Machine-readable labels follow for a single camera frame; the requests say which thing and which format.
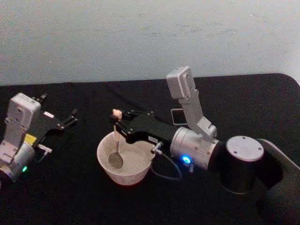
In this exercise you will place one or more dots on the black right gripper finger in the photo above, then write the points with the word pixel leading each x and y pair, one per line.
pixel 136 114
pixel 123 131

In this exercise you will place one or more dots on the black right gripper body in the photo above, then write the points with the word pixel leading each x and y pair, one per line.
pixel 150 131

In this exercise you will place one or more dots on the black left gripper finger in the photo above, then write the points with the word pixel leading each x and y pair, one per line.
pixel 40 97
pixel 69 120

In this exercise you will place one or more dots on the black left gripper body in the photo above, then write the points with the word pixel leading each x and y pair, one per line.
pixel 48 124

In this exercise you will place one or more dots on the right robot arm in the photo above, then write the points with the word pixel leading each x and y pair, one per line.
pixel 243 150

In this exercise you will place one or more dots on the small black white-rimmed case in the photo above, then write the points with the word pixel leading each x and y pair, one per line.
pixel 179 117

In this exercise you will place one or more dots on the white bowl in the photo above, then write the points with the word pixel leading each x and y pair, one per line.
pixel 131 173

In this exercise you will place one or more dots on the black table cloth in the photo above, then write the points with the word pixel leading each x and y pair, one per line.
pixel 70 199

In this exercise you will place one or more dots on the pale wall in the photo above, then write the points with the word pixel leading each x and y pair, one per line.
pixel 140 35

